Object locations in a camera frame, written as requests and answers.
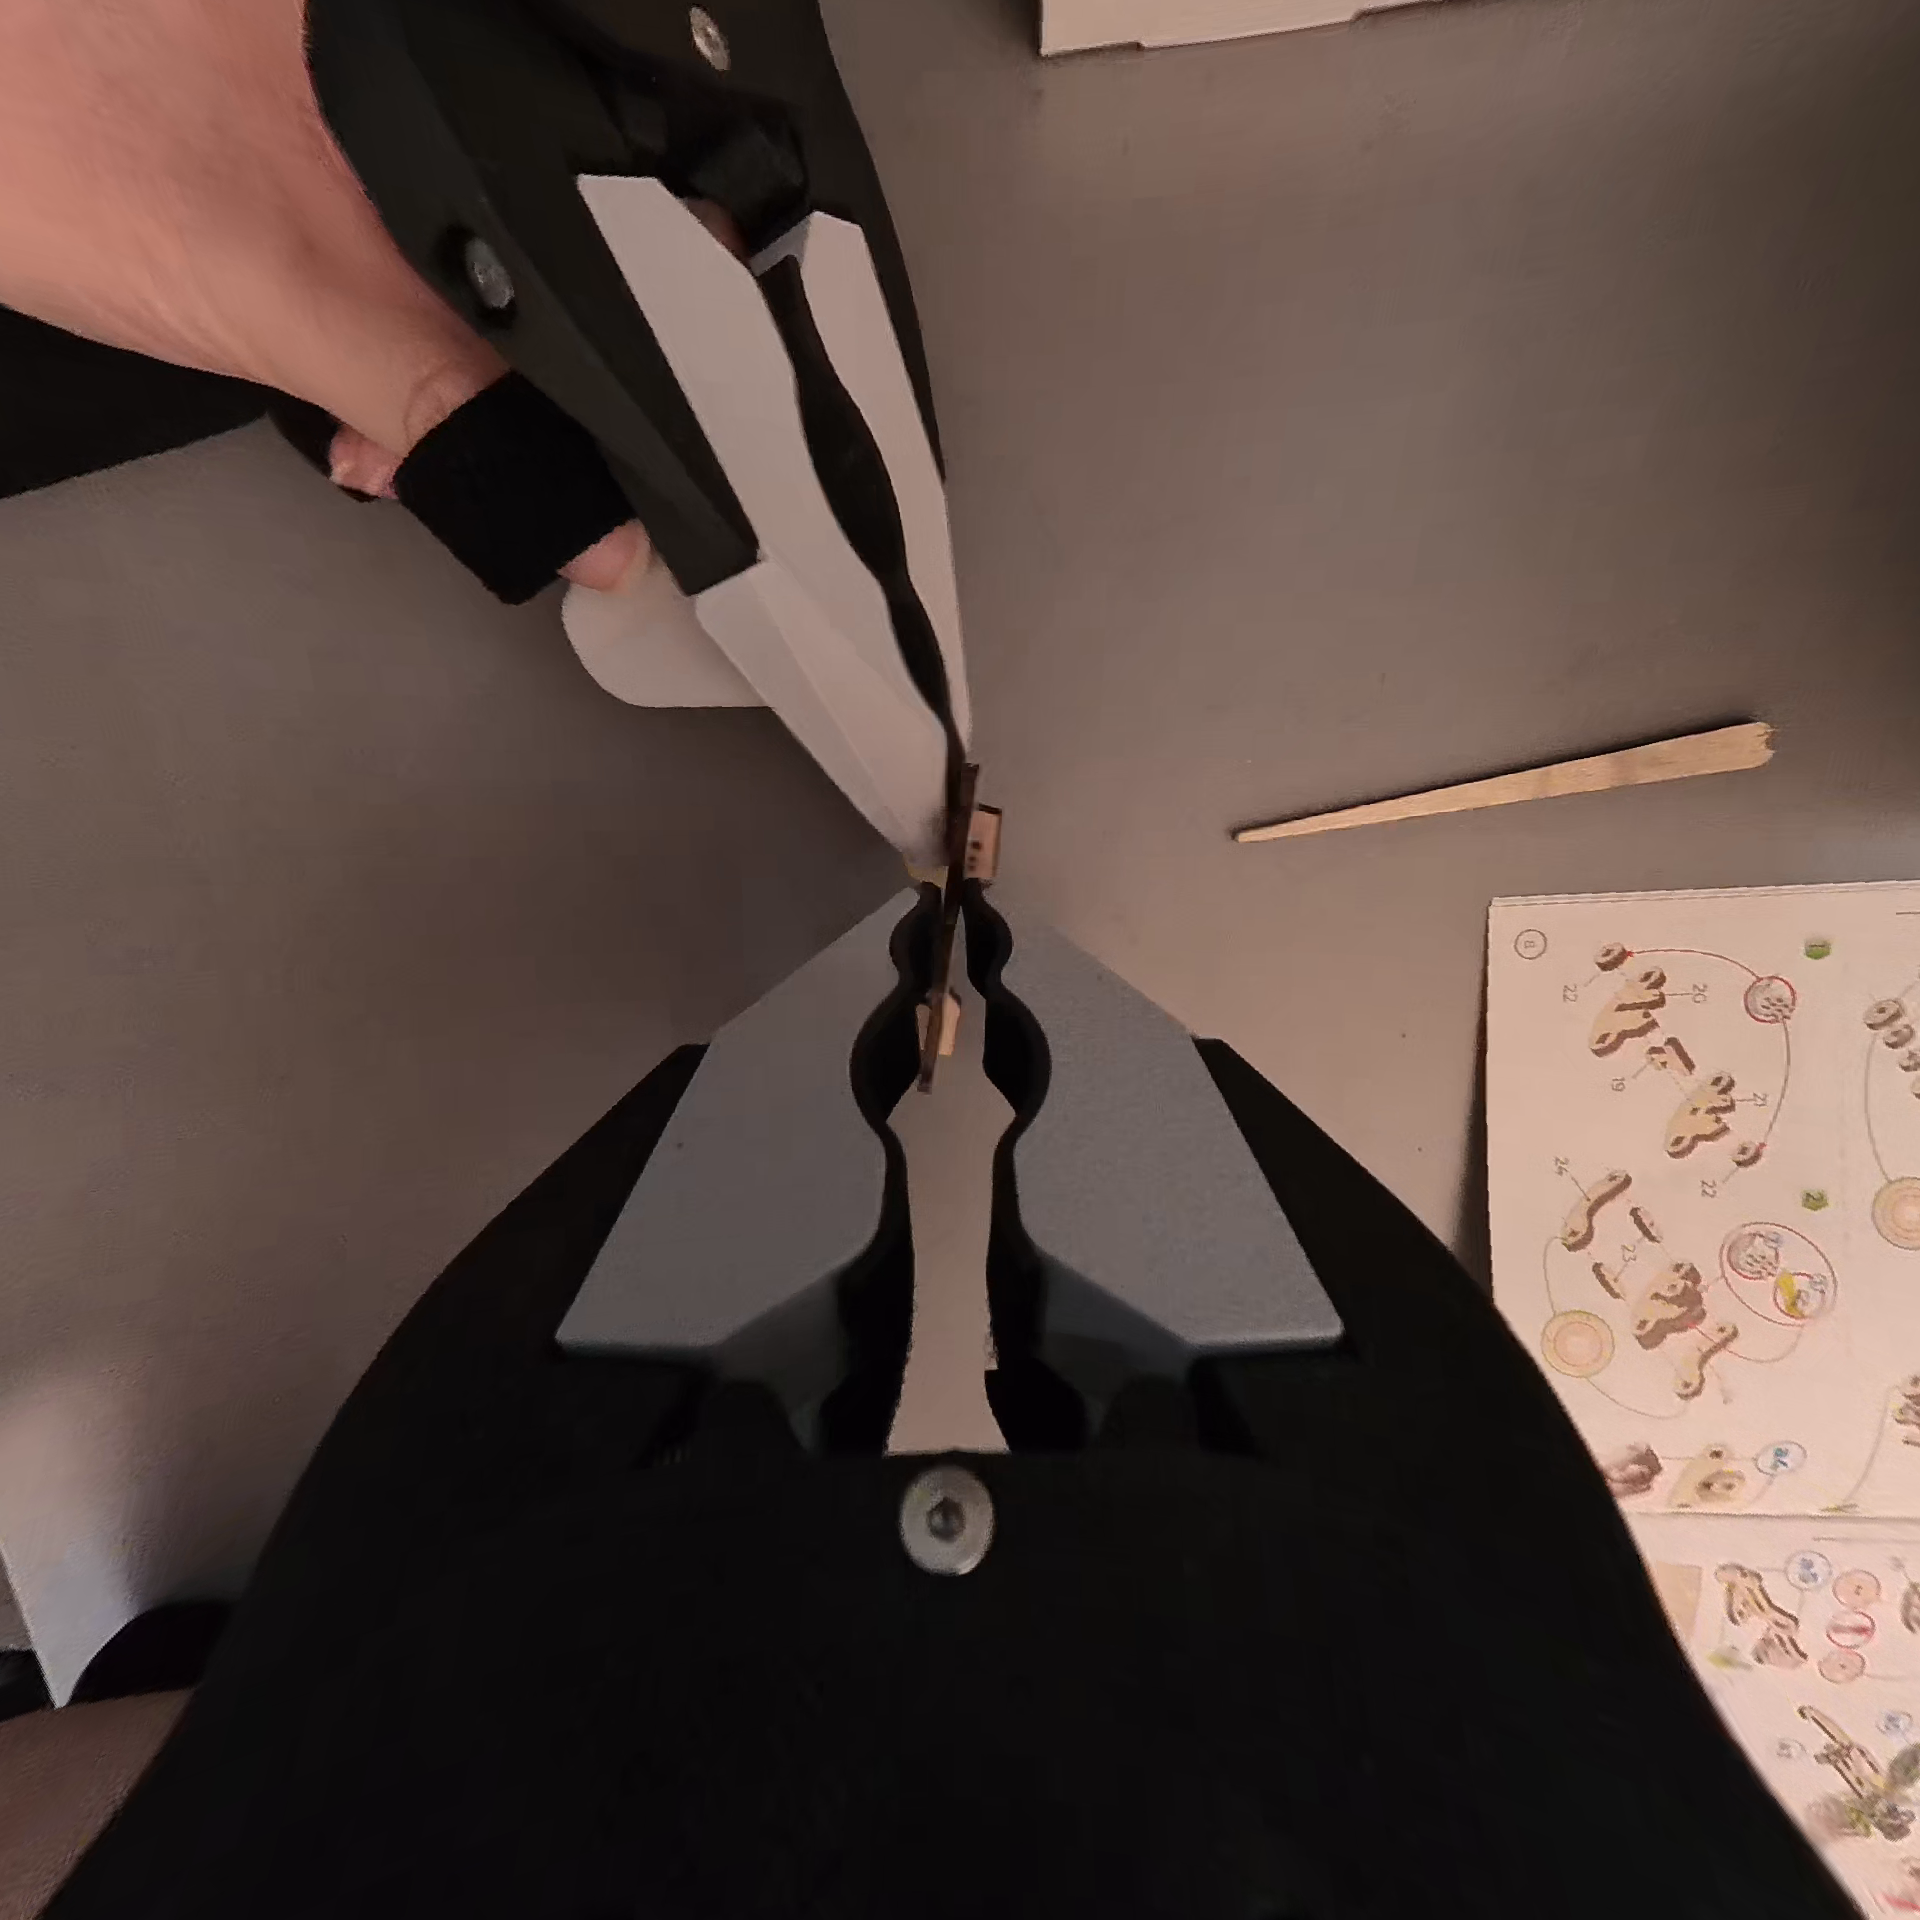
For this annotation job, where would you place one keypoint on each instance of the assembly instruction booklet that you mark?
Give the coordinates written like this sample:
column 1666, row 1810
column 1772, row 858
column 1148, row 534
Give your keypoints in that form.
column 1681, row 1124

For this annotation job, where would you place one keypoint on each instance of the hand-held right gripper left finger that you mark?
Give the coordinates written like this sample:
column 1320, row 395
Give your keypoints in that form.
column 734, row 1214

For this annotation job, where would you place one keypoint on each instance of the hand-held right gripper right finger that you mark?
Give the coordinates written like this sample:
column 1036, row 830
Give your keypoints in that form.
column 1172, row 1214

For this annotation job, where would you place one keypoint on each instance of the person's left hand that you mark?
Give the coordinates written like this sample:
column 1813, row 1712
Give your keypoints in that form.
column 181, row 181

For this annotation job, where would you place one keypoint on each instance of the wooden model part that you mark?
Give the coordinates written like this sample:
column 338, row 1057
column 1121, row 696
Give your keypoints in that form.
column 942, row 1036

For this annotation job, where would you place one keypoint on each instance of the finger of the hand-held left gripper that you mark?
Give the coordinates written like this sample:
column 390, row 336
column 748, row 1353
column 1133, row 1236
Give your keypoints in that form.
column 797, row 600
column 893, row 450

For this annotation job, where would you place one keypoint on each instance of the thin wooden strip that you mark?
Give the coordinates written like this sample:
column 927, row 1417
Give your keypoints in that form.
column 1576, row 778

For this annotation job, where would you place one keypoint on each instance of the white cardboard tray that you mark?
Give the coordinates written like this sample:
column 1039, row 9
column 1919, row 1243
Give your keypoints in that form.
column 1201, row 24

